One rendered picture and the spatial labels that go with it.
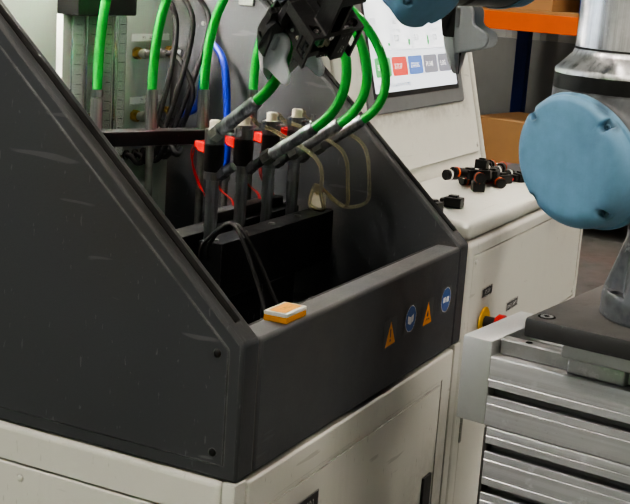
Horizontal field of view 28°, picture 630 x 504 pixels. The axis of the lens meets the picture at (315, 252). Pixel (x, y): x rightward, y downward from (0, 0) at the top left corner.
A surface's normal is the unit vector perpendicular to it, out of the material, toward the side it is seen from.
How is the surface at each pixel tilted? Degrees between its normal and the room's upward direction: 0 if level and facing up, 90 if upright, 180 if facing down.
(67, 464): 90
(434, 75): 76
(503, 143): 90
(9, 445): 90
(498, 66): 90
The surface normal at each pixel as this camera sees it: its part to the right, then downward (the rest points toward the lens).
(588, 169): -0.76, 0.22
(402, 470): 0.89, 0.15
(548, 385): -0.57, 0.14
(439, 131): 0.88, -0.08
